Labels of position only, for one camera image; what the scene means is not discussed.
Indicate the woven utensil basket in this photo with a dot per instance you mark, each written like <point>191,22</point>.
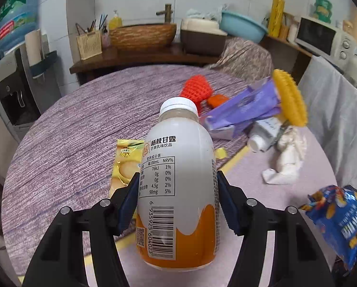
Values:
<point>89,46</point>

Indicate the small orange wrapper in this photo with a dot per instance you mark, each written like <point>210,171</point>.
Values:
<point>217,100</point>

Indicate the yellow soap bottle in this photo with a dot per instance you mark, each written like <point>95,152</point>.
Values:
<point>115,22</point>

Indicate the bamboo faucet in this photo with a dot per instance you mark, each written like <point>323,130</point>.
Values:
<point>168,13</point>

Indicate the white cloth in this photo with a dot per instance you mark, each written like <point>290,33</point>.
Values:
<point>333,116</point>

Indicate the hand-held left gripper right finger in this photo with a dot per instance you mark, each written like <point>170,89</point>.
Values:
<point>227,207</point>

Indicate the brown and white container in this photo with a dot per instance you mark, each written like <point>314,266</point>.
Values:
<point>202,40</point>

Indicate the teal plastic basin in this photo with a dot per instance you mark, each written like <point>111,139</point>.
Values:
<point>244,25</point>

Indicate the white microwave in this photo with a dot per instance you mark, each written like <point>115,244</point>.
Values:
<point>319,37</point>

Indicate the patterned brown cloth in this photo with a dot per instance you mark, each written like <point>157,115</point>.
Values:
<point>244,59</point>

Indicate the wooden basin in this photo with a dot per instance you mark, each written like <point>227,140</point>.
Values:
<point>142,37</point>

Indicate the yellow foam fruit net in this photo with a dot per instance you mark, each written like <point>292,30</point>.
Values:
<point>290,98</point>

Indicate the yellow roll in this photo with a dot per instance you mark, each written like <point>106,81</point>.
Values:
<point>277,16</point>

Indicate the blue wall holder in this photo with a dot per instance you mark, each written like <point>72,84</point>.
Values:
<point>45,62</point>

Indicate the wooden side table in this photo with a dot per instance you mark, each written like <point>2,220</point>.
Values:
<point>130,58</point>

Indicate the small yellow wrapper scrap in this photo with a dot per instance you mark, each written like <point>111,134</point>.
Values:
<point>220,153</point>

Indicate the small white bottle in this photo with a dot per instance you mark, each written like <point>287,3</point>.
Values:
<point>263,136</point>

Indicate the green packet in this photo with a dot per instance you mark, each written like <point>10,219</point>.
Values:
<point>322,9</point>

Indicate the water dispenser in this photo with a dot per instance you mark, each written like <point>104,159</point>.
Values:
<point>17,95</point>

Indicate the white orange drink bottle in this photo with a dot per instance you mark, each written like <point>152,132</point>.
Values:
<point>178,131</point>

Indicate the crumpled white tissue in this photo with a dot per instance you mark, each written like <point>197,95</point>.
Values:
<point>287,161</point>

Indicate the purple packet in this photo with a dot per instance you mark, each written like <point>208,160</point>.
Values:
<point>244,107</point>

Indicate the blue water jug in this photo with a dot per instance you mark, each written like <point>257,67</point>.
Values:
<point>17,15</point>

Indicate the yellow snack packet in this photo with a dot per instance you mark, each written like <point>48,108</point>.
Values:
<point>124,167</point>

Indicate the grey plastic bag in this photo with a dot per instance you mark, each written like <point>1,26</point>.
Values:
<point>205,12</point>

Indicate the bunch of chopsticks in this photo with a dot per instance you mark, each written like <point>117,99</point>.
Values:
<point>92,25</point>

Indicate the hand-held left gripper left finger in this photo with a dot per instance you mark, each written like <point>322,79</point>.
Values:
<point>127,204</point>

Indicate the wooden shelf cabinet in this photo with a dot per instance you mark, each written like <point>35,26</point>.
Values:
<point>286,56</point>

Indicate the orange foam fruit net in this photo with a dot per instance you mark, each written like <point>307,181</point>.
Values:
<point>196,91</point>

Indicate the blue snack bag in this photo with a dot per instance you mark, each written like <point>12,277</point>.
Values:
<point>339,221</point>

